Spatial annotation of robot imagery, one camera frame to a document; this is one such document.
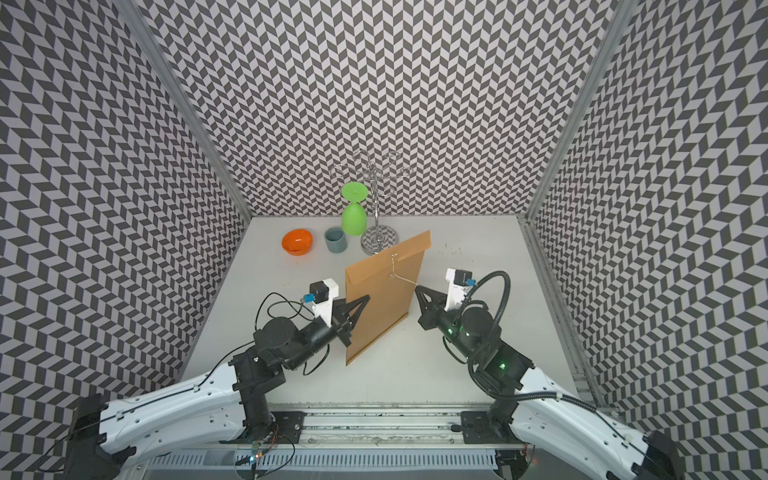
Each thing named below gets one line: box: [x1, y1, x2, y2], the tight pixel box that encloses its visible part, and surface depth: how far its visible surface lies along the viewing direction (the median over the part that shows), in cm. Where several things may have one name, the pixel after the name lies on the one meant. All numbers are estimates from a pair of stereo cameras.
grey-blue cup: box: [324, 226, 348, 254], surface depth 109 cm
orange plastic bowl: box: [281, 229, 313, 256], surface depth 108 cm
